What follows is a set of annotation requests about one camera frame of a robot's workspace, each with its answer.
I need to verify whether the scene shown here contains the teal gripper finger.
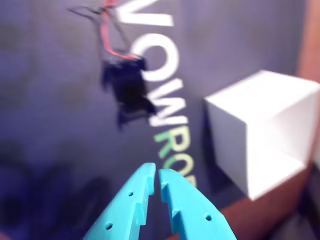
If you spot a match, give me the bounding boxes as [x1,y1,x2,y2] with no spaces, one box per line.
[82,162,157,240]
[158,168,237,240]

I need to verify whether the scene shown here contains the black mat with WOWROBO print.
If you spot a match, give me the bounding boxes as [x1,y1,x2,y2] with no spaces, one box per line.
[0,0,307,240]

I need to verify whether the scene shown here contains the white open box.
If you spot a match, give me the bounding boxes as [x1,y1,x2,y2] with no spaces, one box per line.
[202,69,320,201]

